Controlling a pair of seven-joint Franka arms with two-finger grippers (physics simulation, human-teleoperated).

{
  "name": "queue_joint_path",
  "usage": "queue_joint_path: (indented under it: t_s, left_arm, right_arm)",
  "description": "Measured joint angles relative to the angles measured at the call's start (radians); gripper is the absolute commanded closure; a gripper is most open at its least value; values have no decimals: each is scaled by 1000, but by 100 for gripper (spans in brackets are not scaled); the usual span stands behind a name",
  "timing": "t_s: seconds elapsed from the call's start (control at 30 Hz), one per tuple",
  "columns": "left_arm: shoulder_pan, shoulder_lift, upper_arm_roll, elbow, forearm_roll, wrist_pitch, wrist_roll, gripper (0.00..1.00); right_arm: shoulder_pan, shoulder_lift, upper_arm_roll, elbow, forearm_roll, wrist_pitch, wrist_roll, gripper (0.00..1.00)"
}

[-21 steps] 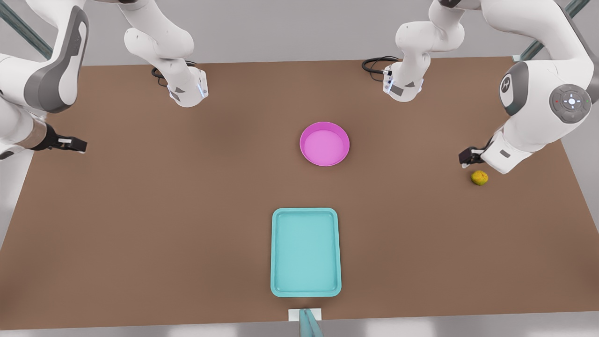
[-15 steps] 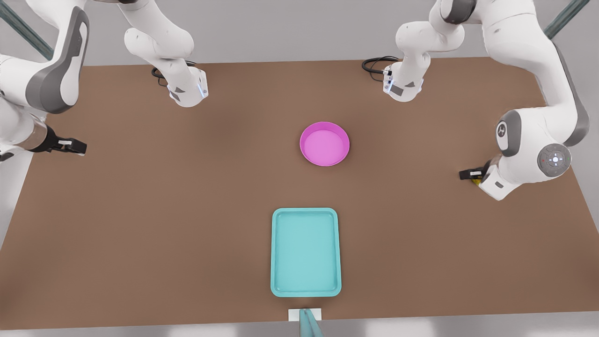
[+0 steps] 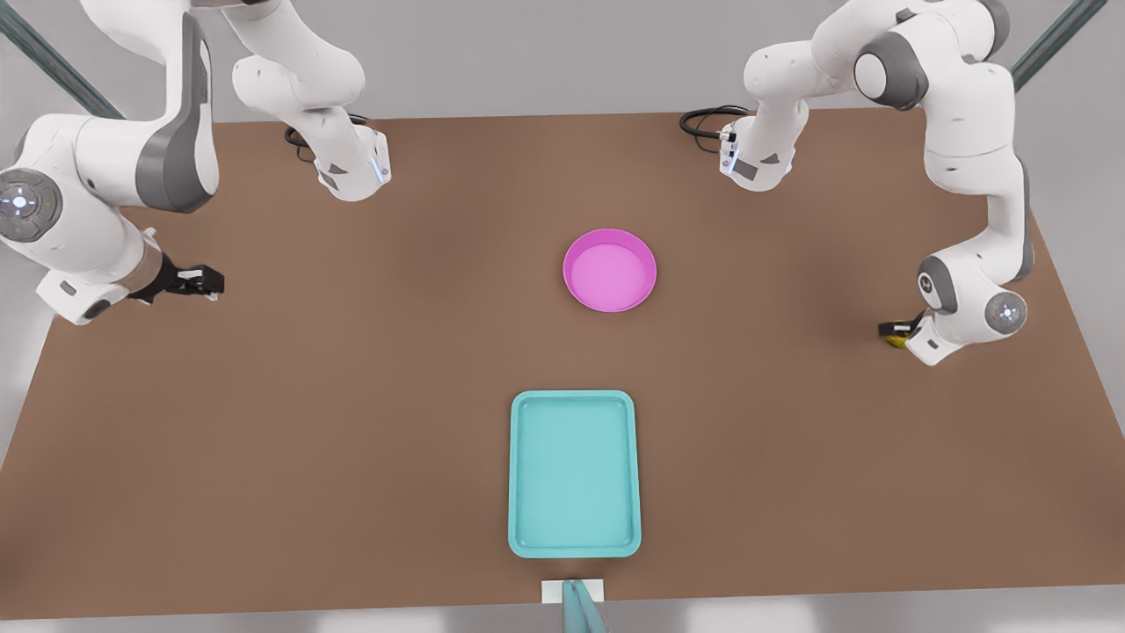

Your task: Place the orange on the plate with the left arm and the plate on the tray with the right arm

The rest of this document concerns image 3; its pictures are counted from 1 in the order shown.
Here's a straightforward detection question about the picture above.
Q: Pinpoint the teal rectangular tray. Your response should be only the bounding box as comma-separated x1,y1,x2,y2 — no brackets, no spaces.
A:
508,390,642,559

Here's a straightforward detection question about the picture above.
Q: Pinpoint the black cable loop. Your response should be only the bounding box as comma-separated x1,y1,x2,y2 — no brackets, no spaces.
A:
679,105,753,156
283,113,371,164

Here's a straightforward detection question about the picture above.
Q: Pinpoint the pink round plate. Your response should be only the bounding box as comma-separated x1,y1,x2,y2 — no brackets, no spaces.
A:
562,229,658,314

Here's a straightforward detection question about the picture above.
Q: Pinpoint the silver frame post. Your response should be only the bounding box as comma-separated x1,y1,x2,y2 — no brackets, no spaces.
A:
0,7,125,120
562,578,610,633
1010,0,1110,93

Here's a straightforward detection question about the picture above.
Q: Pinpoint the white post foot plate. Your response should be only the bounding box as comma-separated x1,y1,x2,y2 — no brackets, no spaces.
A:
541,580,606,604

